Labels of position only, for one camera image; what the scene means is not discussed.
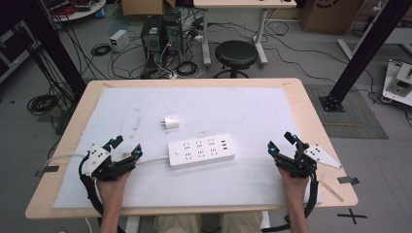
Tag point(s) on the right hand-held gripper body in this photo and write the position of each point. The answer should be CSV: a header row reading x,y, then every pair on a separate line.
x,y
299,165

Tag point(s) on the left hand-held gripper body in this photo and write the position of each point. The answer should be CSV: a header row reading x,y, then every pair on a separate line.
x,y
97,160

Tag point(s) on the white charger plug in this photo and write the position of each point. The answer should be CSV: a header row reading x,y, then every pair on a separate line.
x,y
171,121

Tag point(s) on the white power strip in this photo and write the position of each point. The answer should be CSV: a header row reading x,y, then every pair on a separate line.
x,y
200,151

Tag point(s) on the person's right hand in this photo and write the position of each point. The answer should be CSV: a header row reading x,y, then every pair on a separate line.
x,y
294,187

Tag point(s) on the person's left hand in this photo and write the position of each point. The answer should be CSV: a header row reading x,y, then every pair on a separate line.
x,y
111,189

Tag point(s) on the thin wooden stick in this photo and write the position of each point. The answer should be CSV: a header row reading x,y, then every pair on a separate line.
x,y
332,191

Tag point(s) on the black tape strip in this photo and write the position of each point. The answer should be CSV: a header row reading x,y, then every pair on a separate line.
x,y
48,169
348,180

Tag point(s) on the grey floor mat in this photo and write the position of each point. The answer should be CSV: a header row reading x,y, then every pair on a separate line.
x,y
353,116

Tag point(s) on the white table leg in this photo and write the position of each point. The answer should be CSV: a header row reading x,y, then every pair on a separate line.
x,y
132,225

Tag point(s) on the white table mat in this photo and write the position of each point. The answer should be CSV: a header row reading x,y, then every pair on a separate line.
x,y
210,106

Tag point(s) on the person's right leg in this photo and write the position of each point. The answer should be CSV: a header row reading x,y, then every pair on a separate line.
x,y
241,223

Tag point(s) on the person's leg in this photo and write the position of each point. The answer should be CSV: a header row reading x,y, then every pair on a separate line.
x,y
241,223
178,224

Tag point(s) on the person's left leg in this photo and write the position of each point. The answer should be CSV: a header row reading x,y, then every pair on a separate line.
x,y
178,224

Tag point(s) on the white power supply box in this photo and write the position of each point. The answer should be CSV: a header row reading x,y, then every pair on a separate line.
x,y
119,40

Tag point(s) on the black round stool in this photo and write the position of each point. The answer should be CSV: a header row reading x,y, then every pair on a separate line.
x,y
236,53

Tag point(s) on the black computer tower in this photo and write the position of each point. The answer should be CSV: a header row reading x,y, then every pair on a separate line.
x,y
173,32
151,39

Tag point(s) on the white machine housing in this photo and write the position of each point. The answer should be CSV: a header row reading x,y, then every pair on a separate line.
x,y
400,82

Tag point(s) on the large cardboard box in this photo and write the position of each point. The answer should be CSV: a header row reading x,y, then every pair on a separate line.
x,y
327,16

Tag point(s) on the grey metal rack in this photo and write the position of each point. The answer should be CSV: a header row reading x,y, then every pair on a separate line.
x,y
13,55

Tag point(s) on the round white table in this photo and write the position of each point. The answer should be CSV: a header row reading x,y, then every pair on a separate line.
x,y
81,11

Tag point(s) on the small cardboard box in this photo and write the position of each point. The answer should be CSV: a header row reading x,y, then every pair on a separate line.
x,y
142,7

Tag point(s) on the white desk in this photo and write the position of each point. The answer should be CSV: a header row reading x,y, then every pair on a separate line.
x,y
243,3

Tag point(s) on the black metal post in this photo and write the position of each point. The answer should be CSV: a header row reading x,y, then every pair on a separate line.
x,y
51,42
366,45

